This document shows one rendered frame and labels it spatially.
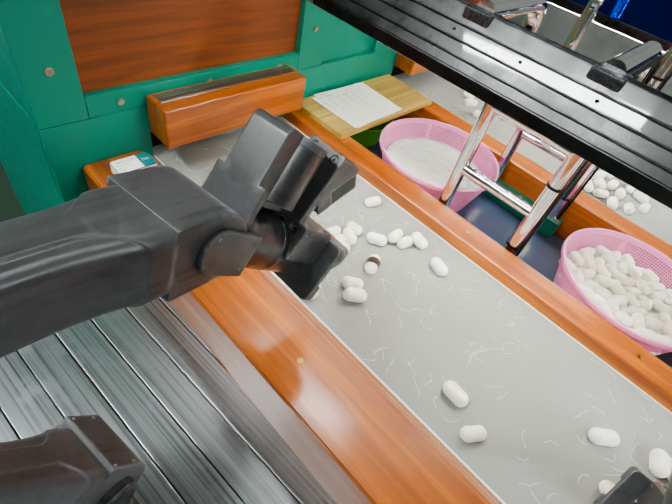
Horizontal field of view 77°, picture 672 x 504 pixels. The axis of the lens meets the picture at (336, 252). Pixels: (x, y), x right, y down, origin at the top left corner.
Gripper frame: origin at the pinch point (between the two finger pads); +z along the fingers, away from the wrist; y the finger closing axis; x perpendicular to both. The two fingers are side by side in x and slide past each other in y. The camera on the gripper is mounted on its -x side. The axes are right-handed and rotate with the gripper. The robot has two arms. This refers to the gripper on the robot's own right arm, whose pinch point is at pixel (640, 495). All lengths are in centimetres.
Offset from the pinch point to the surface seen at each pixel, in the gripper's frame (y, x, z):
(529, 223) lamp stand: 30.7, -20.5, 12.6
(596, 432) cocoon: 6.8, -2.2, 2.1
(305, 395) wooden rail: 34.2, 14.0, -17.9
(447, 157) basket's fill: 56, -25, 32
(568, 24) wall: 84, -115, 130
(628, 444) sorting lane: 2.4, -3.2, 6.3
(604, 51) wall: 65, -112, 134
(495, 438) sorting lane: 15.4, 5.8, -4.4
